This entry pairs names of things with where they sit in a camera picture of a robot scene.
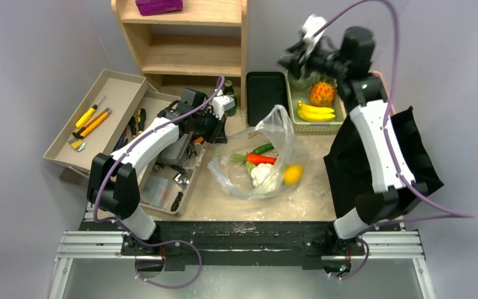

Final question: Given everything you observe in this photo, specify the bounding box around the orange toy carrot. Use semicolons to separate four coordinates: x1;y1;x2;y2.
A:
233;153;276;165

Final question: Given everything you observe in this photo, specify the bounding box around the yellow utility knife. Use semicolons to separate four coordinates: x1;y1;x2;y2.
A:
72;108;111;139

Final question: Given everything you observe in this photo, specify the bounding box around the yellow handle screwdriver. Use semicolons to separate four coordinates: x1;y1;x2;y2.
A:
75;95;106;128

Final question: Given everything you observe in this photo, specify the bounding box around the wooden shelf unit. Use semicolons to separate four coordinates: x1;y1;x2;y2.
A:
111;1;248;109

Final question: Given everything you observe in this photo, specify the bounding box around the beige plastic toolbox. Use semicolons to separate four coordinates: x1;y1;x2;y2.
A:
43;69;205;215

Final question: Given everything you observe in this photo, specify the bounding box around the orange toy pineapple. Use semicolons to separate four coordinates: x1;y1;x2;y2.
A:
309;74;337;107

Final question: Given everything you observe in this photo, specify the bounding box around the green plastic basket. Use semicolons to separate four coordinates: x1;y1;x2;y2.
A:
286;72;347;135

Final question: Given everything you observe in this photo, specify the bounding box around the purple box on shelf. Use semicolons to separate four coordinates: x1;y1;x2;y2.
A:
135;0;184;16

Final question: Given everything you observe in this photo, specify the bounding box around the black plastic tray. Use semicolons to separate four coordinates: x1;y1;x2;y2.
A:
246;72;289;126

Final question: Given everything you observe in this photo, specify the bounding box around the green netted toy melon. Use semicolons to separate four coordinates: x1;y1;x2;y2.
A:
288;72;321;90

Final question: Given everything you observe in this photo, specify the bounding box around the black fabric tote bag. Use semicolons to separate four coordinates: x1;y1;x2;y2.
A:
323;102;444;224

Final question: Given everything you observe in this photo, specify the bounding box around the yellow toy bell pepper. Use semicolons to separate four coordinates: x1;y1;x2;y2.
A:
283;164;304;185

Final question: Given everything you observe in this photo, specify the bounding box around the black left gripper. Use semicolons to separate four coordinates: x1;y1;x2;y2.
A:
192;108;227;145

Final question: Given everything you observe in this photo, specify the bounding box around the small hex key set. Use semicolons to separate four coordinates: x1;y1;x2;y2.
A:
68;138;86;152

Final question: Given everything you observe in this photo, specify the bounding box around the grey plastic tool case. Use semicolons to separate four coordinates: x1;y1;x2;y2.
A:
156;133;196;166

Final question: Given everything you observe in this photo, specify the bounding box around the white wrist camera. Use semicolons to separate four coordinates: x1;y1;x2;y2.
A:
210;95;232;120
300;14;327;46

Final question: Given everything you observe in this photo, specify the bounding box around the black yellow small screwdriver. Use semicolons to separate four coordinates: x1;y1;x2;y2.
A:
128;116;138;138

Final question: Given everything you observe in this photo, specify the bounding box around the small green toy chili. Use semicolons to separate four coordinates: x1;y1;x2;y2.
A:
252;143;274;154

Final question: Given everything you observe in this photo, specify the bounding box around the yellow toy banana lower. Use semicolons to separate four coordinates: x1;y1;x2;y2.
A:
297;109;336;123

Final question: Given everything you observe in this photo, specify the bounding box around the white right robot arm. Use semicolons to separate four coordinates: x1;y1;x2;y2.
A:
278;26;428;254

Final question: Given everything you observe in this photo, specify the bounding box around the black yellow large screwdriver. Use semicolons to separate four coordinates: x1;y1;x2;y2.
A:
137;108;147;134

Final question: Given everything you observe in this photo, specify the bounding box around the clear plastic grocery bag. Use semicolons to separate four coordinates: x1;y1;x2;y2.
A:
208;105;309;200

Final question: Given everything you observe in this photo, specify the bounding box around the green perrier glass bottle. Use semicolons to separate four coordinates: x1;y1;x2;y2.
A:
222;79;238;116

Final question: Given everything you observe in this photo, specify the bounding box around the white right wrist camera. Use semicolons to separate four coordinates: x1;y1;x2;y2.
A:
300;14;327;46

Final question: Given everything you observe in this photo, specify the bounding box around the white toy cauliflower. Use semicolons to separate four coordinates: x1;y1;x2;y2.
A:
250;163;281;194

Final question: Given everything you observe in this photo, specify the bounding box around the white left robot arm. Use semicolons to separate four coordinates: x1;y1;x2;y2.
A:
87;87;230;255

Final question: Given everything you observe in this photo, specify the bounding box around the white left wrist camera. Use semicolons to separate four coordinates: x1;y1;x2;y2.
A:
210;95;232;120

